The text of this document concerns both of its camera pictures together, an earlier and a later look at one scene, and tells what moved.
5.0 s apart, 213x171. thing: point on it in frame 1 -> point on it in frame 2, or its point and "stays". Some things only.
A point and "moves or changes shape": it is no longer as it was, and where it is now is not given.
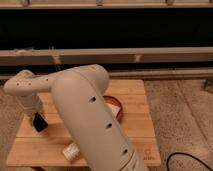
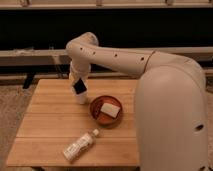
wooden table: x=34 y=148 stays
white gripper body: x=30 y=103 -> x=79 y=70
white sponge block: x=114 y=109 stays
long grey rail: x=105 y=55 stays
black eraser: x=39 y=123 moves or changes shape
